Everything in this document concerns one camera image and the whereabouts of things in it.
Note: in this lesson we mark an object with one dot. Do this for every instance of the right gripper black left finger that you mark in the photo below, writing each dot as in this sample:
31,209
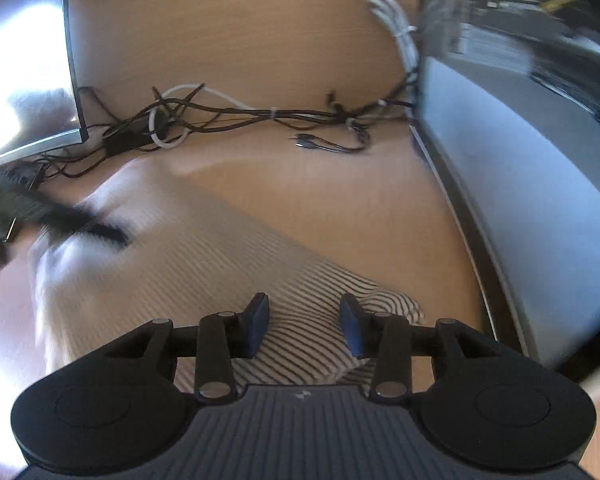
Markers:
223,337

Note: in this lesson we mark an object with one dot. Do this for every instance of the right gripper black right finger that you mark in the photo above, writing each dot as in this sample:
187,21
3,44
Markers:
385,338

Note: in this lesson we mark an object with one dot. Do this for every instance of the black white striped garment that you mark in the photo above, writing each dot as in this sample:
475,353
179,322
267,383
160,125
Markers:
191,255

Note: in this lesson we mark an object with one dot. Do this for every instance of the dark monitor on left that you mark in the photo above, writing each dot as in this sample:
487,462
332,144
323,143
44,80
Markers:
40,108

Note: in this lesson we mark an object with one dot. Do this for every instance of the glass panel computer case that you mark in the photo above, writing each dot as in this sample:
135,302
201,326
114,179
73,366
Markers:
510,96

